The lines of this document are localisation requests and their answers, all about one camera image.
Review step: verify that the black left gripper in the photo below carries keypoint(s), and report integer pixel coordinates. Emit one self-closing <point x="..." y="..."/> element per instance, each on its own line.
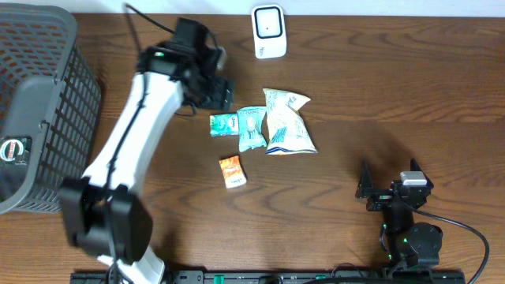
<point x="219" y="95"/>

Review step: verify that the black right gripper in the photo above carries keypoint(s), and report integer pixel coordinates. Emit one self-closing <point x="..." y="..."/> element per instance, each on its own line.
<point x="380" y="196"/>

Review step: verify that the teal white snack packet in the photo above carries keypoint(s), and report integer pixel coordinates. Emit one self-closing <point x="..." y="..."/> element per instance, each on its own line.
<point x="250" y="121"/>

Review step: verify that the orange snack packet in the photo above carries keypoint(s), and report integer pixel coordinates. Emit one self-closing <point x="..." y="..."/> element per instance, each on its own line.
<point x="233" y="173"/>

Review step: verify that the white yellow chip bag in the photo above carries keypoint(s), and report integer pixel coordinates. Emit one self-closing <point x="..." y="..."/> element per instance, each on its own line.
<point x="286" y="128"/>

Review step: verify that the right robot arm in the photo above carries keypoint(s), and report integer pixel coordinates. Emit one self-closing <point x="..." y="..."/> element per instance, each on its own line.
<point x="411" y="246"/>

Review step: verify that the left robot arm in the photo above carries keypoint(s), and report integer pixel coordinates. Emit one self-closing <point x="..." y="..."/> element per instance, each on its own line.
<point x="102" y="211"/>

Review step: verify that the white barcode scanner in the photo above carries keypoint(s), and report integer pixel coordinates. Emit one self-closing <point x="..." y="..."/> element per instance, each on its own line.
<point x="269" y="31"/>

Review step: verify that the dark grey plastic basket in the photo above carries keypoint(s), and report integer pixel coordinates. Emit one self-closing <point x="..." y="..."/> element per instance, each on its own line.
<point x="48" y="93"/>

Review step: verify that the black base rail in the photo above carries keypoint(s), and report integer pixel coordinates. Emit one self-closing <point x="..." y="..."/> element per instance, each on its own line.
<point x="342" y="276"/>

